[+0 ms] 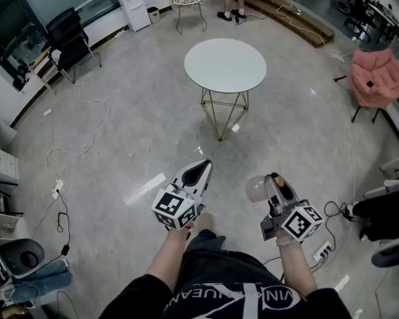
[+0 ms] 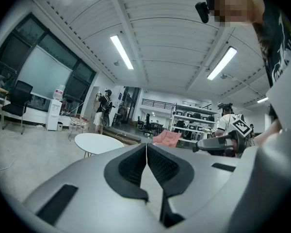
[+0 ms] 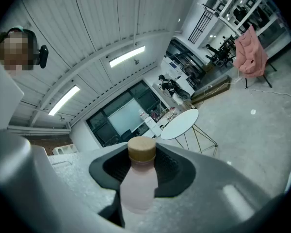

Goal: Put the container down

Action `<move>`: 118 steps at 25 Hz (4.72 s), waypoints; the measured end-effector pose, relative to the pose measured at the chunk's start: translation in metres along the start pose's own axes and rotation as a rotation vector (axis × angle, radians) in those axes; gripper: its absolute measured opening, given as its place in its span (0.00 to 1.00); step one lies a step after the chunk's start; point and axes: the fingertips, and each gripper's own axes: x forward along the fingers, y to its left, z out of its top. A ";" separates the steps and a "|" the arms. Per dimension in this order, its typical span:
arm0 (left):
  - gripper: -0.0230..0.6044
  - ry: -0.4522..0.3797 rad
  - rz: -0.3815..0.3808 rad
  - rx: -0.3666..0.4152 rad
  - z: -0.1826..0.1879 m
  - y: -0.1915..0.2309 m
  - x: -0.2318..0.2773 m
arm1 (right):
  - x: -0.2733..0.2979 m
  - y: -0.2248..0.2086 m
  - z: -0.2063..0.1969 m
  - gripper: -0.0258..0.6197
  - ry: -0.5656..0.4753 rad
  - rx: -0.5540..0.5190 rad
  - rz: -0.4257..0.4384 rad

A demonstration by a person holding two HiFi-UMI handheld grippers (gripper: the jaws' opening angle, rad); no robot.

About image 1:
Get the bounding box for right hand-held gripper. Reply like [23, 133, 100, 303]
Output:
[259, 173, 325, 244]

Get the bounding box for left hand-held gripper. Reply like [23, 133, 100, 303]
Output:
[151, 159, 214, 231]

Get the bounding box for person's right forearm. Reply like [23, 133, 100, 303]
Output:
[277, 243, 320, 300]

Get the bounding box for person's left forearm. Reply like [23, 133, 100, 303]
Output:
[146, 227, 192, 294]

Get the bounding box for round white table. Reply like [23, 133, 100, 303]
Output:
[184, 38, 267, 142]

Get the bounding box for tan shoe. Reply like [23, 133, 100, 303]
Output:
[198, 212, 217, 232]

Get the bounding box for white multi-socket power strip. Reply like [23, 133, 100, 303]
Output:
[311, 239, 334, 263]

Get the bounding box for black trousers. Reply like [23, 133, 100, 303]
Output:
[179, 229, 283, 294]

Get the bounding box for white metal rack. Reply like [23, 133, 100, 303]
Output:
[364, 151, 399, 199]

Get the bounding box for dark grey round appliance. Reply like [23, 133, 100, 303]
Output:
[0, 238, 46, 278]
[371, 235, 399, 268]

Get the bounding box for black printed t-shirt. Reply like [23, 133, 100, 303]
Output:
[99, 273, 356, 319]

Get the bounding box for white power strip black plug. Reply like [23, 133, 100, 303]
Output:
[51, 177, 65, 201]

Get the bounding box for pink padded chair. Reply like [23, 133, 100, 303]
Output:
[347, 48, 399, 124]

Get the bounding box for white trash bin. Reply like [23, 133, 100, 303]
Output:
[146, 7, 161, 25]

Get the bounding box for brown wooden step platform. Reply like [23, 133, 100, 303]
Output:
[244, 0, 336, 49]

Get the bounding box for white water dispenser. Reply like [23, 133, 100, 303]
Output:
[114, 0, 152, 33]

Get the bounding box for black office chair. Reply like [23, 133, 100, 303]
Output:
[45, 7, 102, 84]

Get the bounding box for white drawer cabinet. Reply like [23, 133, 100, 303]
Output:
[0, 114, 20, 183]

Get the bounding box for white open box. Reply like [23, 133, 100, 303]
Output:
[0, 177, 31, 247]

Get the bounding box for row of black desk chairs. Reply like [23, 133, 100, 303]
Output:
[334, 0, 399, 43]

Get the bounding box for tangled black cables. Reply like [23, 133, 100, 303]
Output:
[324, 200, 355, 226]

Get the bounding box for long white floor cable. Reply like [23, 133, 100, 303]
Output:
[41, 83, 111, 192]

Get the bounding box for black power adapter cable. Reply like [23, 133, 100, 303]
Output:
[55, 191, 71, 256]

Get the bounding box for white power strip long cable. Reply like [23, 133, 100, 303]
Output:
[319, 38, 346, 62]

